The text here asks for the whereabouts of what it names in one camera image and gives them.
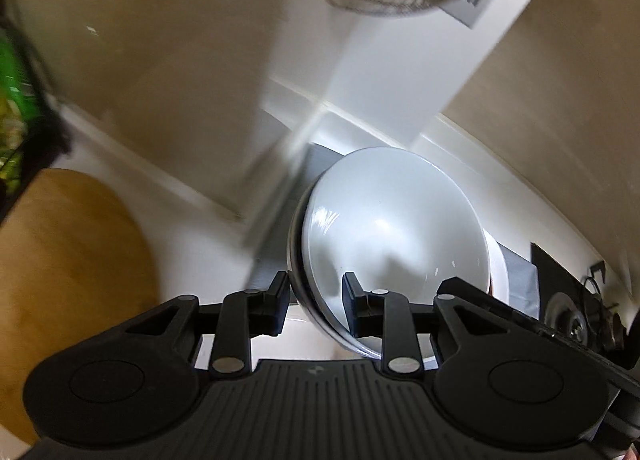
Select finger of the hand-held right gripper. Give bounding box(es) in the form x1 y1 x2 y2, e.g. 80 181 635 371
437 277 548 338

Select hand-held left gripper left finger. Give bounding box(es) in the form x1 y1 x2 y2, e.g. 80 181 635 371
122 270 292 382

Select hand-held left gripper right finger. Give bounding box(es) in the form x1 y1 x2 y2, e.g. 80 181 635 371
342 273 507 382

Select white bowl with blue pattern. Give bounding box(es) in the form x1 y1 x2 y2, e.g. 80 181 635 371
286 146 492 360

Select white square floral plate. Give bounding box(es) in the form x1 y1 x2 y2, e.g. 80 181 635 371
482 233 512 308

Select black wok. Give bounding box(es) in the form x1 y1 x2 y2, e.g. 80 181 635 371
625 307 640 371

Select black glass gas stove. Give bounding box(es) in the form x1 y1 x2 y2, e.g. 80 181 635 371
530 242 640 371

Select steel gas burner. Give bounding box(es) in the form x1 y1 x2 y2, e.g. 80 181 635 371
545 293 590 343

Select round wooden cutting board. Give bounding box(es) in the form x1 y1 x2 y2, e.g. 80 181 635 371
0 169 161 446

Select green and yellow packets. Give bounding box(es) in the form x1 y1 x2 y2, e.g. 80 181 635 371
0 35 43 186

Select black pot support ring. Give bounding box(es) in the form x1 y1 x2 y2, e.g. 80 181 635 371
582 260 626 356

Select black wire rack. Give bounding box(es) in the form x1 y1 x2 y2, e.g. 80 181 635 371
0 10 76 221

